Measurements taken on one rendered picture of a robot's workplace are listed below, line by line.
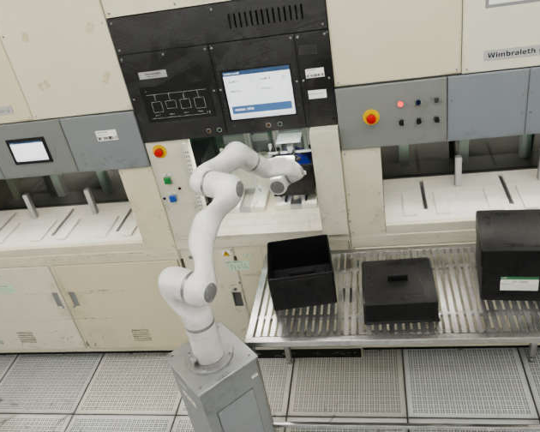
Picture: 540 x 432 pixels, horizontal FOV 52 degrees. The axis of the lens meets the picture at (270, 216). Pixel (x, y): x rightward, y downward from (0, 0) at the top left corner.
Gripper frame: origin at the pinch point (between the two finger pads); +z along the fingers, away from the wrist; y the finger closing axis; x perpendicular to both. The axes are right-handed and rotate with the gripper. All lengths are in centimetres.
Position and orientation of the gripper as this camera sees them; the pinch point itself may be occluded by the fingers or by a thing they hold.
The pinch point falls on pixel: (285, 153)
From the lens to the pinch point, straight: 269.5
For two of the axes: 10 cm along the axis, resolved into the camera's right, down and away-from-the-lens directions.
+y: 9.8, -0.6, -2.1
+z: 1.4, -5.5, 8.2
